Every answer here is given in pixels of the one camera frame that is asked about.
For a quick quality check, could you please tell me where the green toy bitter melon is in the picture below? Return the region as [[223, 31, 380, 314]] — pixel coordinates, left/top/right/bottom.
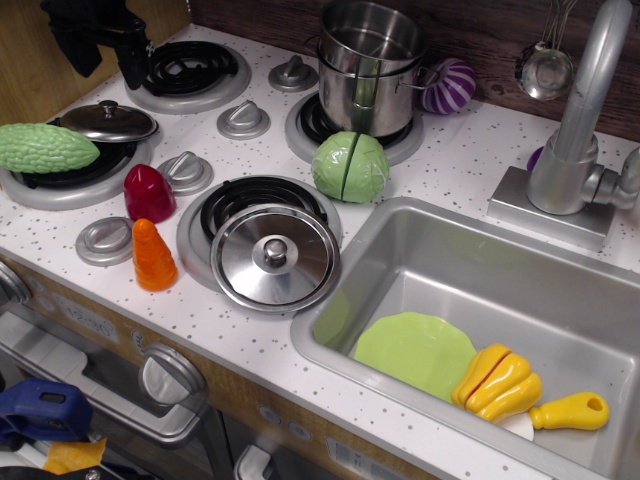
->
[[1, 123, 100, 174]]

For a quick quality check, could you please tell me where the silver oven door handle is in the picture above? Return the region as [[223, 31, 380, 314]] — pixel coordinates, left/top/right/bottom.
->
[[1, 312, 201, 448]]

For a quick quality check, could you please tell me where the large steel pot lid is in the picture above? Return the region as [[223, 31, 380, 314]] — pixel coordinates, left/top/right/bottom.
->
[[210, 204, 340, 313]]

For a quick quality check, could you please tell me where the purple striped toy onion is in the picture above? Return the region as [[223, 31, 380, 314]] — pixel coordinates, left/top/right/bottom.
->
[[417, 58, 476, 115]]

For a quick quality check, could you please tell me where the silver knob back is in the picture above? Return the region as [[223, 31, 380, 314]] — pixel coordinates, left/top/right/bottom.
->
[[268, 55, 319, 93]]

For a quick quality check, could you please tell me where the small steel pot lid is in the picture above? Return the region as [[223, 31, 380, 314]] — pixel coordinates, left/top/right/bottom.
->
[[59, 100, 158, 143]]

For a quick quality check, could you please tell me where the blue clamp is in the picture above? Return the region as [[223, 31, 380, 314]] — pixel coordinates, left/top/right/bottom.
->
[[1, 378, 93, 443]]

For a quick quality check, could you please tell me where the silver knob middle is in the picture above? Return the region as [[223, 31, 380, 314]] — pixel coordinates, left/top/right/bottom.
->
[[216, 100, 271, 140]]

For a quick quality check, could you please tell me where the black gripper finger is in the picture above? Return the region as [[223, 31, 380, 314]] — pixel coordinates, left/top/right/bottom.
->
[[52, 25, 102, 78], [115, 35, 154, 90]]

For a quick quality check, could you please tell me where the silver toy faucet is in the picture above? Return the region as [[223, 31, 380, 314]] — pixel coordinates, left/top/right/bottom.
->
[[487, 1, 639, 251]]

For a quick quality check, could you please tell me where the silver knob centre left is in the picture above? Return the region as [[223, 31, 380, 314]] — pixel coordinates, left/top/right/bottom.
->
[[157, 151, 214, 196]]

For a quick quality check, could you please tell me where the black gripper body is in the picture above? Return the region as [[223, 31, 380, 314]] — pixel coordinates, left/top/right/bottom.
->
[[40, 0, 148, 49]]

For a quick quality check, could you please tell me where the stove burner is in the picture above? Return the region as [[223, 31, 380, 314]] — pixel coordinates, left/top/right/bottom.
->
[[1, 135, 152, 211], [285, 93, 424, 166], [176, 175, 342, 293], [125, 41, 251, 115]]

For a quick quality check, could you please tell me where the back right stove burner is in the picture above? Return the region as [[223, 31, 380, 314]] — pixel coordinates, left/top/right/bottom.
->
[[285, 93, 424, 166]]

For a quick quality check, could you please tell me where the yellow handled toy knife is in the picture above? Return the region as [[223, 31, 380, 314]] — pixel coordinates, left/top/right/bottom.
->
[[497, 392, 610, 441]]

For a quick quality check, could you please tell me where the silver knob front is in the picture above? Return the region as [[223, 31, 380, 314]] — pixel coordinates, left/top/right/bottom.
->
[[75, 217, 133, 267]]

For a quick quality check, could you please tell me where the inner steel pot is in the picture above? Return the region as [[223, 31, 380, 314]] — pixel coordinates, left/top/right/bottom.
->
[[318, 1, 427, 77]]

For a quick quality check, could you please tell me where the green plastic plate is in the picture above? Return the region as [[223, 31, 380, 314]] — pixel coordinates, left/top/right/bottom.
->
[[354, 312, 476, 402]]

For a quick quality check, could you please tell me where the yellow tape piece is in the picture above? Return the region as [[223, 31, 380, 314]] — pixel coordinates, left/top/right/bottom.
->
[[43, 439, 107, 475]]

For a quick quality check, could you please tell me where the silver oven dial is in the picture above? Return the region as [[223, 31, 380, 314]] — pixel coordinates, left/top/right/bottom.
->
[[138, 343, 206, 406]]

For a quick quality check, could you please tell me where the front left stove burner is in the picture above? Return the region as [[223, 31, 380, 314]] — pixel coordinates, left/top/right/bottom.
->
[[1, 135, 152, 211]]

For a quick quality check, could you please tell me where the silver sink basin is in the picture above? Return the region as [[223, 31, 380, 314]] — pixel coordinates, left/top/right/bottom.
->
[[291, 198, 639, 479]]

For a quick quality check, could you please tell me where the front right stove burner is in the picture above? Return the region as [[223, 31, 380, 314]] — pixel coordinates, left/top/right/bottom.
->
[[176, 175, 342, 293]]

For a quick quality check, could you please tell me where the back left stove burner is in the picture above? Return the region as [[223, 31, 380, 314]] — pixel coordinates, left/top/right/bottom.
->
[[125, 41, 251, 115]]

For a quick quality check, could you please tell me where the large steel pot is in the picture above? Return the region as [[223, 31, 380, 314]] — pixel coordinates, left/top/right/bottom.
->
[[315, 36, 444, 137]]

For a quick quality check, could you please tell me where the hanging steel spoon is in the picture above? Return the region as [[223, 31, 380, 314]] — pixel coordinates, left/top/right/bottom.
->
[[514, 0, 576, 102]]

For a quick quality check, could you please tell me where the purple toy behind faucet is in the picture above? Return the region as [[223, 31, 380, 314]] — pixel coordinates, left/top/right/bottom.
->
[[526, 147, 544, 172]]

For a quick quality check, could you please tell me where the silver knob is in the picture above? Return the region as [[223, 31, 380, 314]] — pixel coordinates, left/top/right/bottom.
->
[[75, 217, 133, 267], [157, 151, 214, 196], [216, 100, 271, 140], [268, 55, 319, 93]]

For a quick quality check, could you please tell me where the green toy cabbage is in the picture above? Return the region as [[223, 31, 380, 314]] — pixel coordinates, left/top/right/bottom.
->
[[311, 131, 390, 203]]

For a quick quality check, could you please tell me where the orange toy carrot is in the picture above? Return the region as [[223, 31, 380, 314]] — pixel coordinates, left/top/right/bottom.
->
[[133, 218, 178, 291]]

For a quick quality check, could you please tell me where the dark red toy pepper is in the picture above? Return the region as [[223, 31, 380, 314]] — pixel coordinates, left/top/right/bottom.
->
[[124, 164, 177, 223]]

